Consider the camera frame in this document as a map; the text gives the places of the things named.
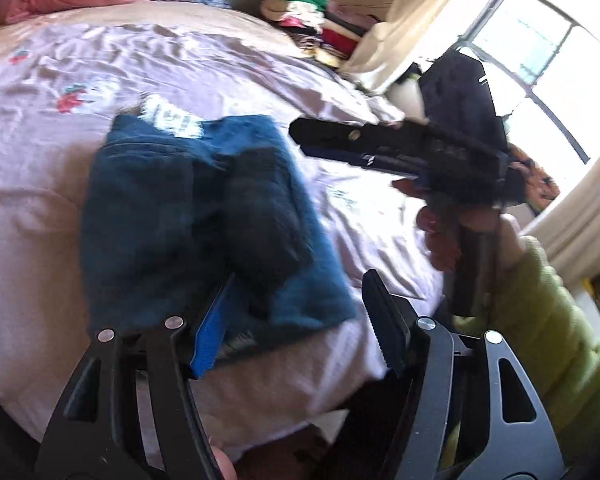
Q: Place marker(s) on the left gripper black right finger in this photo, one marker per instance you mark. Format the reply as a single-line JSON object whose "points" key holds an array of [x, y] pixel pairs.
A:
{"points": [[391, 331]]}

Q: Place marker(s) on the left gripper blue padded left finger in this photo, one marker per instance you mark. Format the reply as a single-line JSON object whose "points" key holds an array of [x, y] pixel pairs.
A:
{"points": [[209, 335]]}

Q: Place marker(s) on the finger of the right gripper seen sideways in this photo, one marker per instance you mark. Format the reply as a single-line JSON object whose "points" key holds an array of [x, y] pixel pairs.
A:
{"points": [[331, 140]]}

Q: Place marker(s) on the blue denim pants lace trim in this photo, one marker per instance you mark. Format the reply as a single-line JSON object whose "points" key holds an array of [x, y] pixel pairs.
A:
{"points": [[167, 219]]}

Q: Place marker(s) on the right hand red nails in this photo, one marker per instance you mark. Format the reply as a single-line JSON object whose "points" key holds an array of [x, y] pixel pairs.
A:
{"points": [[514, 254]]}

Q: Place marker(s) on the orange patterned cushion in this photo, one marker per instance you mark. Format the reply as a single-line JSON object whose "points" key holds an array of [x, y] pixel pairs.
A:
{"points": [[541, 188]]}

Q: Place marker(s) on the stack of folded clothes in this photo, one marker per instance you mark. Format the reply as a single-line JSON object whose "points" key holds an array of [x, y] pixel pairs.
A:
{"points": [[321, 29]]}

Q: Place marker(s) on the cream curtain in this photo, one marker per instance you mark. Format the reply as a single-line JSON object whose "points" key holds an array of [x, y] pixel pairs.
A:
{"points": [[386, 51]]}

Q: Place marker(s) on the pink printed duvet cover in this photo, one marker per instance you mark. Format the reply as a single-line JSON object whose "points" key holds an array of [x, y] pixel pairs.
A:
{"points": [[59, 94]]}

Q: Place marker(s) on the window with dark frame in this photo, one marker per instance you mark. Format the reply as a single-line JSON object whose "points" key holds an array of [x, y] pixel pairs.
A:
{"points": [[533, 53]]}

